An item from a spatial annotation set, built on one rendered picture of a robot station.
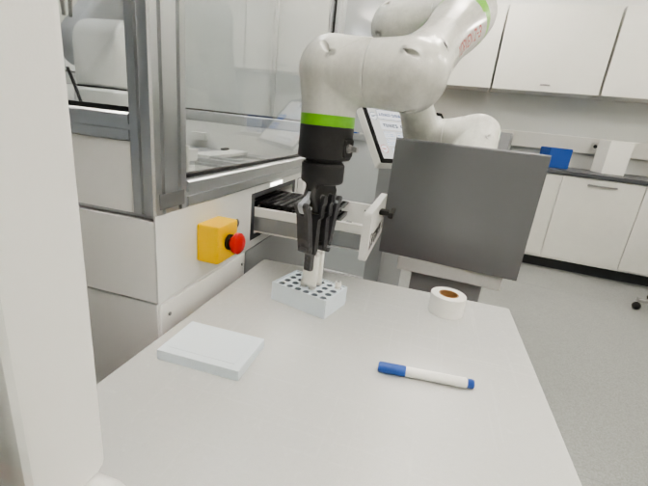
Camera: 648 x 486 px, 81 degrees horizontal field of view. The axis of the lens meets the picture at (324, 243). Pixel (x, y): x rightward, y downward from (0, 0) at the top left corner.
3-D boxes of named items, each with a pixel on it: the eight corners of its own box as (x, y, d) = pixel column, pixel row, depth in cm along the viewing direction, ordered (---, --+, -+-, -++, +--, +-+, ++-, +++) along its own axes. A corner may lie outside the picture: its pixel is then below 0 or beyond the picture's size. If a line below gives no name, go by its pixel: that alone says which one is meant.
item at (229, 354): (263, 347, 60) (264, 337, 59) (237, 381, 52) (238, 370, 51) (192, 329, 62) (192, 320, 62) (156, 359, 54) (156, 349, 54)
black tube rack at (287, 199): (345, 223, 107) (348, 201, 105) (330, 239, 91) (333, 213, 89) (273, 210, 112) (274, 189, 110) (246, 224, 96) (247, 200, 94)
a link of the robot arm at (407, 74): (424, 56, 83) (428, -4, 76) (479, 58, 78) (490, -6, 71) (361, 121, 59) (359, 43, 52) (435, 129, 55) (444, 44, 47)
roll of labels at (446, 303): (445, 301, 83) (449, 284, 81) (470, 317, 77) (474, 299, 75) (420, 305, 79) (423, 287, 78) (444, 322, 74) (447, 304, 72)
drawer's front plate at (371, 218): (382, 230, 111) (388, 193, 108) (364, 262, 84) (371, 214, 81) (376, 229, 111) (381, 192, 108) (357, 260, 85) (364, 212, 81)
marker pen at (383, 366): (471, 385, 56) (473, 376, 55) (472, 392, 54) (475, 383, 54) (377, 367, 58) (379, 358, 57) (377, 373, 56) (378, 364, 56)
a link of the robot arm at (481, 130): (440, 183, 123) (451, 138, 130) (492, 185, 116) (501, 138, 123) (435, 156, 113) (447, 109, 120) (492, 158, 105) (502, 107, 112)
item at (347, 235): (375, 226, 109) (379, 204, 107) (359, 252, 86) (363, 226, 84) (249, 204, 119) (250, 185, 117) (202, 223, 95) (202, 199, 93)
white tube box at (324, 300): (345, 304, 77) (347, 286, 76) (324, 319, 70) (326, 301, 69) (295, 285, 83) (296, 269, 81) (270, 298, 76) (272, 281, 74)
